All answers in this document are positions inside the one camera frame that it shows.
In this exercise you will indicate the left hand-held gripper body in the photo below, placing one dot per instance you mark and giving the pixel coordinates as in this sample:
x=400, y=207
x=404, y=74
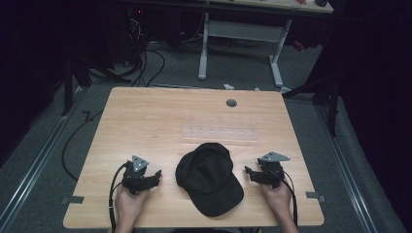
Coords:
x=136, y=181

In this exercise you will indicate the clear plastic strip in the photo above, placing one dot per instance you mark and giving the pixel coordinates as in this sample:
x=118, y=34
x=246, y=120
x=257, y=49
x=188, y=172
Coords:
x=220, y=132

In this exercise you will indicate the desk with white metal frame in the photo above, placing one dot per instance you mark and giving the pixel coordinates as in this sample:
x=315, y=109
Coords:
x=243, y=30

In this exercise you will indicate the metal floor rail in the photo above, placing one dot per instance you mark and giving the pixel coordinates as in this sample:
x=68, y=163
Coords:
x=346, y=171
x=35, y=168

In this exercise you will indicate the small white floor object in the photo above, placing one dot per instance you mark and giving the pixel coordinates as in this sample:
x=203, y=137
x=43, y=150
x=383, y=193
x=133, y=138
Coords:
x=228, y=86

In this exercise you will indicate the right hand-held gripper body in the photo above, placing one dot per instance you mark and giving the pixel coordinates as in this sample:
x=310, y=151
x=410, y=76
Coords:
x=272, y=171

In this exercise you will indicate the black metal stand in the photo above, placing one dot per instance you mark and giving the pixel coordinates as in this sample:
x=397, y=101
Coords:
x=330, y=97
x=69, y=84

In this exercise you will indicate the black baseball cap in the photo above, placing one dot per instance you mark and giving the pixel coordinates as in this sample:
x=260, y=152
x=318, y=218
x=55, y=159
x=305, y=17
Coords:
x=207, y=181

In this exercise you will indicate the person's left hand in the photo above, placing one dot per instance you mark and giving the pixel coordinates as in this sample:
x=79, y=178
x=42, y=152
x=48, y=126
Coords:
x=129, y=205

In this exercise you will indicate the grey tape piece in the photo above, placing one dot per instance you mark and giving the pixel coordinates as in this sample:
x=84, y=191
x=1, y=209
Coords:
x=314, y=195
x=74, y=200

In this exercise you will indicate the person's right hand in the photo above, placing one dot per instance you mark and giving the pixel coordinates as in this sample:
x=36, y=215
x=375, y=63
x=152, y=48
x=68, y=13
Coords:
x=278, y=200

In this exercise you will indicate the red object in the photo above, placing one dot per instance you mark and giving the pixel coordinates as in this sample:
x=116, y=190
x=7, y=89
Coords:
x=298, y=46

